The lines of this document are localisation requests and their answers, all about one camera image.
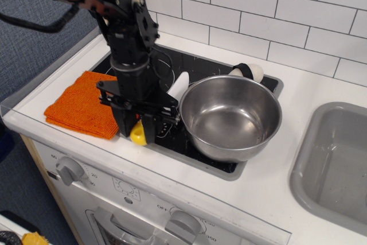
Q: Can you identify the white toy oven front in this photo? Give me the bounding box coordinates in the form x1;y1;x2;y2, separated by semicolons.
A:
33;142;291;244

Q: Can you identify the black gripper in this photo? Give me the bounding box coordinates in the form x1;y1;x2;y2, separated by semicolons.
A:
97;55;179;143

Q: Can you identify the grey oven temperature knob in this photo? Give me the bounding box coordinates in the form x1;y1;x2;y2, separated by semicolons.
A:
165;211;204;244

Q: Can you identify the black braided cable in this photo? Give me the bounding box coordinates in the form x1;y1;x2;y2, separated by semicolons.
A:
0;3;80;34

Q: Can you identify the white sushi toy black band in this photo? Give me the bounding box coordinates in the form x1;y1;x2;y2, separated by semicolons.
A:
229;63;264;83

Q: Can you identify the grey timer knob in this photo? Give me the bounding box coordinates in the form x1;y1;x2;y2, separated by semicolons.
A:
56;157;84;186

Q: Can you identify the grey toy sink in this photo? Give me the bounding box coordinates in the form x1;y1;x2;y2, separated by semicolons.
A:
290;102;366;235

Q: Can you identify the stainless steel bowl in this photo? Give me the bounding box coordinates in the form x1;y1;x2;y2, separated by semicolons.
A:
179;75;282;163

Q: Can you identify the orange folded cloth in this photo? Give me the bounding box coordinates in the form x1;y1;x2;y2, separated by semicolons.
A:
44;71;118;139

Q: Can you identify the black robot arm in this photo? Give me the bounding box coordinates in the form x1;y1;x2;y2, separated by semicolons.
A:
57;0;179;143

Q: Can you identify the black toy stove top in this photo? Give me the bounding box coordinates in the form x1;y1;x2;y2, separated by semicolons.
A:
90;43;284;182

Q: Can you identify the yellow handled white toy knife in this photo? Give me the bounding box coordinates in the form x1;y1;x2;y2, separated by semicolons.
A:
130;72;189;146

